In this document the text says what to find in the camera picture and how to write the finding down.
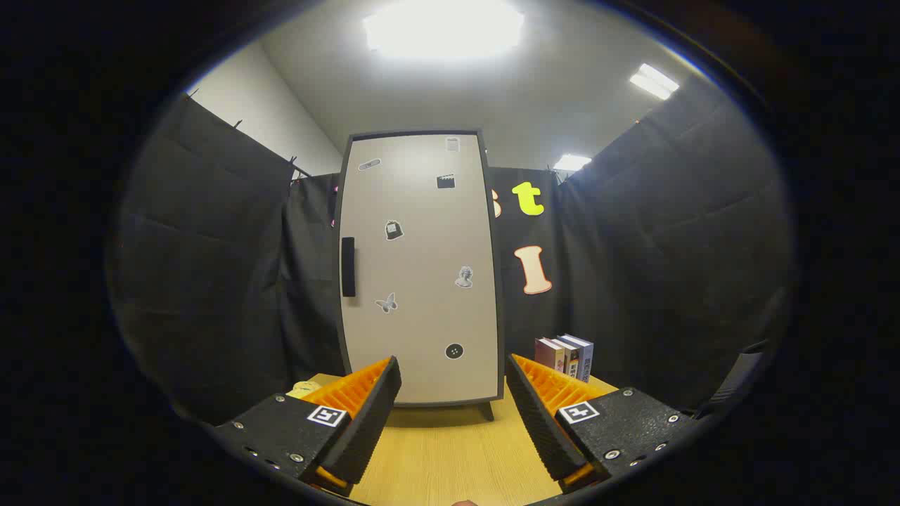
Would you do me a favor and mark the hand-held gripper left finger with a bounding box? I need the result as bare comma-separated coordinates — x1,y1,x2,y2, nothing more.
214,356,403,493

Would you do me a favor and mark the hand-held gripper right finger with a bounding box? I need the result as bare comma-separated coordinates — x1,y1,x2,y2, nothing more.
505,353,700,493

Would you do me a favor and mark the beige cabinet door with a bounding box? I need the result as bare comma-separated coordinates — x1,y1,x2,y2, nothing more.
339,134,501,406

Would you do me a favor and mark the dark grey cabinet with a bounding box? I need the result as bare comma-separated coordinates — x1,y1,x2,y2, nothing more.
333,129,506,422

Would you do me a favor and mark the maroon book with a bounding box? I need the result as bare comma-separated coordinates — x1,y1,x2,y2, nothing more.
535,338,567,373

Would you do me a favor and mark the grey-blue book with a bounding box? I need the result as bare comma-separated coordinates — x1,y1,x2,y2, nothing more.
562,334,594,382

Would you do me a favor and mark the black backdrop cloth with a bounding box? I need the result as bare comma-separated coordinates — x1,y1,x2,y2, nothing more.
105,74,795,422

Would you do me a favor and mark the twin ceiling light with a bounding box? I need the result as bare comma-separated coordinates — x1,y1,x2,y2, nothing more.
629,63,681,100

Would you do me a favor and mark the large ceiling light panel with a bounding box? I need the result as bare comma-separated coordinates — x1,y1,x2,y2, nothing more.
362,0,525,60

